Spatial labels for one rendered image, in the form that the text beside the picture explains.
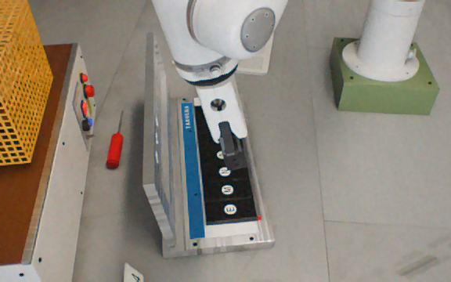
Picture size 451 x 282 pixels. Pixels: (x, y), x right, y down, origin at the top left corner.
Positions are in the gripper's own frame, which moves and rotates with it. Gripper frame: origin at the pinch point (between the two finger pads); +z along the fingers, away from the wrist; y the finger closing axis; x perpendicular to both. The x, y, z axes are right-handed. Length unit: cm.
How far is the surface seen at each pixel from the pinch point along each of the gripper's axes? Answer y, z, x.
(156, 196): -3.7, 3.6, 13.4
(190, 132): 27.2, 20.7, 10.7
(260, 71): 51, 26, -9
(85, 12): 91, 16, 42
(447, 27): 68, 40, -71
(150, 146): 4.5, 0.5, 13.4
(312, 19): 78, 32, -30
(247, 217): 1.3, 21.5, 1.4
